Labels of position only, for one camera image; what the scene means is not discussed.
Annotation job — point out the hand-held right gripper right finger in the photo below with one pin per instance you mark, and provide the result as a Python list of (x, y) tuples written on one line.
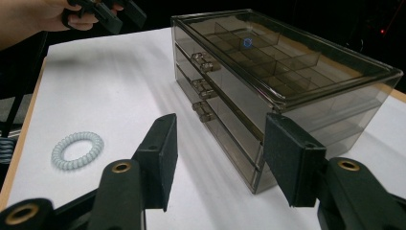
[(287, 153)]

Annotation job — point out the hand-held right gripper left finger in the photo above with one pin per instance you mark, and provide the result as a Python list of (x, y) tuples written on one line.
[(159, 153)]

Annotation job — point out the smoky transparent drawer organizer case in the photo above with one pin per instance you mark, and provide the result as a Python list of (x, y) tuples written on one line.
[(303, 64)]

